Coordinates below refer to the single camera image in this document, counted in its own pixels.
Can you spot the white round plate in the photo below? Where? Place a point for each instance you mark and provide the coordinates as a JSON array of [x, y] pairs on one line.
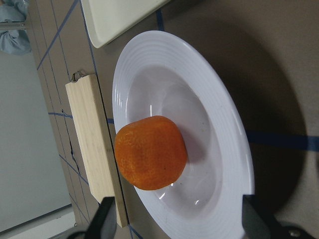
[[158, 73]]

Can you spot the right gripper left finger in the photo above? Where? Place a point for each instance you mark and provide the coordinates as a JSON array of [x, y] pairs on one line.
[[102, 226]]

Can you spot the wooden cutting board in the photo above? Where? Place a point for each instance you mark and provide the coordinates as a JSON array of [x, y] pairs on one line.
[[95, 142]]

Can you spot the cream bear tray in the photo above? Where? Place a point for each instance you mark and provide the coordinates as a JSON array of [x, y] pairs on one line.
[[108, 19]]

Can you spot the orange fruit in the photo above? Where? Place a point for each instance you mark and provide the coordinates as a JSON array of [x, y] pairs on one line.
[[150, 153]]

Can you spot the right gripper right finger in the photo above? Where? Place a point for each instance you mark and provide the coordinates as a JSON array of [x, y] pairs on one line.
[[258, 223]]

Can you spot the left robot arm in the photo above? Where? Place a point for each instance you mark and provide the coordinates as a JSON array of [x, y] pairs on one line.
[[13, 38]]

